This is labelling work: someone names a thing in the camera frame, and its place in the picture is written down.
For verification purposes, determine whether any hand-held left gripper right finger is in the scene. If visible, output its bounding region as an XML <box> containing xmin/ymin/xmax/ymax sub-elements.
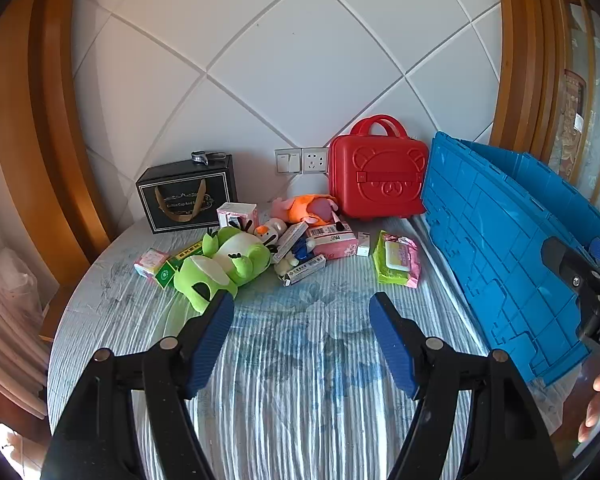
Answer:
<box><xmin>370</xmin><ymin>291</ymin><xmax>563</xmax><ymax>480</ymax></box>

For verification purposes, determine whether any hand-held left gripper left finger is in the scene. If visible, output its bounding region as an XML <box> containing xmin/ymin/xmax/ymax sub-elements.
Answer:
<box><xmin>40</xmin><ymin>291</ymin><xmax>236</xmax><ymax>480</ymax></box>

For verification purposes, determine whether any blue plastic crate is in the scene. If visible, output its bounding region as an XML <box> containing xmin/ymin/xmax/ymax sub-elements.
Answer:
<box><xmin>420</xmin><ymin>131</ymin><xmax>600</xmax><ymax>387</ymax></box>

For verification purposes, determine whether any white plush toy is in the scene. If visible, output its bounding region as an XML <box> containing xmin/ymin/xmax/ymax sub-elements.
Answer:
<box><xmin>254</xmin><ymin>217</ymin><xmax>288</xmax><ymax>248</ymax></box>

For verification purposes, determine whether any long white medicine box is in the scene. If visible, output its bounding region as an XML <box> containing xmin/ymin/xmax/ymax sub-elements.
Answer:
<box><xmin>271</xmin><ymin>221</ymin><xmax>308</xmax><ymax>263</ymax></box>

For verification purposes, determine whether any person's right hand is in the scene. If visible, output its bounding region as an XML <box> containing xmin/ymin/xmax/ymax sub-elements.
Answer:
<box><xmin>577</xmin><ymin>366</ymin><xmax>600</xmax><ymax>444</ymax></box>

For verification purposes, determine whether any green pink wet wipes pack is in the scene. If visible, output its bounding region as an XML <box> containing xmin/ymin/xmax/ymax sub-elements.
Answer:
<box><xmin>372</xmin><ymin>230</ymin><xmax>423</xmax><ymax>289</ymax></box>

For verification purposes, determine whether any green frog plush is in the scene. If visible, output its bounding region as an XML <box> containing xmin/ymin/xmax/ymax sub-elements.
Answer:
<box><xmin>174</xmin><ymin>226</ymin><xmax>273</xmax><ymax>317</ymax></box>

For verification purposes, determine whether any green yellow box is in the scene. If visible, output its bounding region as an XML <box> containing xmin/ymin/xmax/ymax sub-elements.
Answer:
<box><xmin>175</xmin><ymin>242</ymin><xmax>206</xmax><ymax>262</ymax></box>

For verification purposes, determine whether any small pink packet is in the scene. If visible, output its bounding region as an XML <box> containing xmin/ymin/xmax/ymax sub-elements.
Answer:
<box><xmin>134</xmin><ymin>248</ymin><xmax>170</xmax><ymax>278</ymax></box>

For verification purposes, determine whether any long green white box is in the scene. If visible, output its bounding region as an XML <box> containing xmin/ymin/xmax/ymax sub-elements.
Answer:
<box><xmin>282</xmin><ymin>255</ymin><xmax>327</xmax><ymax>287</ymax></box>

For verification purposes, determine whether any pink tissue pack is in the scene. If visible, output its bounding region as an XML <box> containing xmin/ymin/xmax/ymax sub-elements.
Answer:
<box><xmin>307</xmin><ymin>224</ymin><xmax>357</xmax><ymax>261</ymax></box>

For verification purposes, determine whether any blue small bottle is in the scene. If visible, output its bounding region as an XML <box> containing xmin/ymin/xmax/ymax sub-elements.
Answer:
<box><xmin>292</xmin><ymin>237</ymin><xmax>317</xmax><ymax>262</ymax></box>

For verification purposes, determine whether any pink white carton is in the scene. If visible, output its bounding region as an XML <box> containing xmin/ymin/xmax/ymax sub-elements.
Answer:
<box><xmin>216</xmin><ymin>202</ymin><xmax>259</xmax><ymax>233</ymax></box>

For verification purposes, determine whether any black gift box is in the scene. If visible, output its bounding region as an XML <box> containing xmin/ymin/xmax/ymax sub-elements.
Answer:
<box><xmin>136</xmin><ymin>154</ymin><xmax>238</xmax><ymax>235</ymax></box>

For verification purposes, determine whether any pink pig plush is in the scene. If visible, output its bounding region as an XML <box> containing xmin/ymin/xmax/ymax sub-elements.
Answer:
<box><xmin>271</xmin><ymin>194</ymin><xmax>342</xmax><ymax>226</ymax></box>

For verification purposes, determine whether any red bear suitcase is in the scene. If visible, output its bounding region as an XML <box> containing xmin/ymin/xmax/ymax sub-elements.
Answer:
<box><xmin>328</xmin><ymin>114</ymin><xmax>429</xmax><ymax>220</ymax></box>

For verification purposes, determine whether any light curtain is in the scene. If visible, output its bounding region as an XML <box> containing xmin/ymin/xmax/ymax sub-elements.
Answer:
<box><xmin>0</xmin><ymin>240</ymin><xmax>61</xmax><ymax>421</ymax></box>

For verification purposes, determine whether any white wall switch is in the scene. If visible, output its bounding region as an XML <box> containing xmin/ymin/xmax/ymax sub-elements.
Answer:
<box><xmin>274</xmin><ymin>148</ymin><xmax>302</xmax><ymax>175</ymax></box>

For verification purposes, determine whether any white wall socket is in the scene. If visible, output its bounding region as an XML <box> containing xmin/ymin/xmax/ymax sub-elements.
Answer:
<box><xmin>301</xmin><ymin>146</ymin><xmax>329</xmax><ymax>173</ymax></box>

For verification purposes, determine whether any wooden frame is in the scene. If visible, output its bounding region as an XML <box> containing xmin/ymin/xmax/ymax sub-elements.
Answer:
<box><xmin>489</xmin><ymin>0</ymin><xmax>583</xmax><ymax>181</ymax></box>
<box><xmin>0</xmin><ymin>0</ymin><xmax>112</xmax><ymax>271</ymax></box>

